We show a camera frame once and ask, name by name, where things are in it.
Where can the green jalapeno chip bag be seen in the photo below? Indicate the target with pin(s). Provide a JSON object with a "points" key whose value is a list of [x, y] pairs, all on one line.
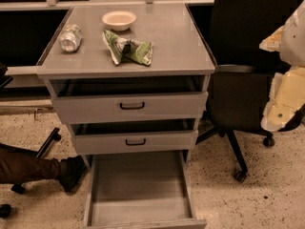
{"points": [[122, 48]]}

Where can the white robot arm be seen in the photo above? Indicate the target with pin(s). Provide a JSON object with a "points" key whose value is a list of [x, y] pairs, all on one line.
{"points": [[289, 40]]}

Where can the top grey drawer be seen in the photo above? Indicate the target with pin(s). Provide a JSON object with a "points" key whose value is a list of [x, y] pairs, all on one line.
{"points": [[131, 107]]}

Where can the grey drawer cabinet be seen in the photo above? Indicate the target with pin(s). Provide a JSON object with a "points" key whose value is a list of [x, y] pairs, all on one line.
{"points": [[138, 82]]}

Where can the open bottom grey drawer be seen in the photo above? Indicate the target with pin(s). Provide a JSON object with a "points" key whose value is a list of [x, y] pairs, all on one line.
{"points": [[140, 191]]}

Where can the middle grey drawer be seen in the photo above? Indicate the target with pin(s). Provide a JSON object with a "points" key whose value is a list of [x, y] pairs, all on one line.
{"points": [[134, 142]]}

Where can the black office chair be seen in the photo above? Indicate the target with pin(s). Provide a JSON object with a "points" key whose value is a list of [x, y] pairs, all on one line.
{"points": [[239, 87]]}

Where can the white paper bowl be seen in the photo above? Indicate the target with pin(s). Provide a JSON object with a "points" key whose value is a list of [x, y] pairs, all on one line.
{"points": [[119, 20]]}

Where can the crushed silver can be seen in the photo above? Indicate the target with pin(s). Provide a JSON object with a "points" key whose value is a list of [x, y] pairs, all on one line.
{"points": [[70, 38]]}

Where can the person's black shoe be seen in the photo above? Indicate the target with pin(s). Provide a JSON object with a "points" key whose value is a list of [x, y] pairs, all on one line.
{"points": [[72, 169]]}

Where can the black chair base left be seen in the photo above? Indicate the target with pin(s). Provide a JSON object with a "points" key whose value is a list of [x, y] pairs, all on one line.
{"points": [[5, 209]]}

